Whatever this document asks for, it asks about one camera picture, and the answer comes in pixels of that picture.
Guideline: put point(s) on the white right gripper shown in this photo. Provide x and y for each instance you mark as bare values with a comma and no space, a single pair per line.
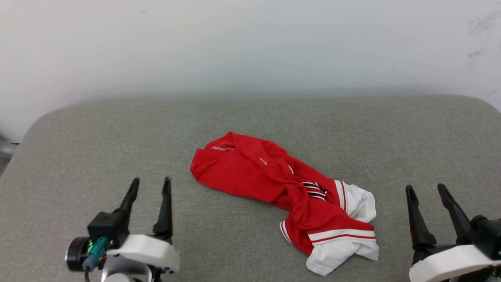
450,262

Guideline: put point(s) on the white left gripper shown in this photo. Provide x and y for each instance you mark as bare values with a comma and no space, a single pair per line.
148,250

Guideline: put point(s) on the red and white garment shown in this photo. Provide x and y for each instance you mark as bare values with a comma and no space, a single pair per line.
242,172

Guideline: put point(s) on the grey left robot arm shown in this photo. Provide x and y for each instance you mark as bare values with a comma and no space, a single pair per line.
125,274

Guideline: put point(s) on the grey fabric sofa cushion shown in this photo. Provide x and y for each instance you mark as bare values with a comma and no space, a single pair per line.
78,156

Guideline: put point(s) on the grey object beside sofa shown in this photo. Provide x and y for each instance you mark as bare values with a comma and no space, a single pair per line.
6,149

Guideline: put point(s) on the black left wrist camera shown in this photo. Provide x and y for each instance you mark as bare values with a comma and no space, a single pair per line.
107,227

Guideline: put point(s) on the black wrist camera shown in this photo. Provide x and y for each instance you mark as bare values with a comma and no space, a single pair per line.
487,235
107,227

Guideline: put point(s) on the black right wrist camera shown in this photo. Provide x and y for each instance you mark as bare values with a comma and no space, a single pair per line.
487,235

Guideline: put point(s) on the teal left camera plug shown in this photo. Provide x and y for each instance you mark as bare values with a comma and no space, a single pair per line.
96,252

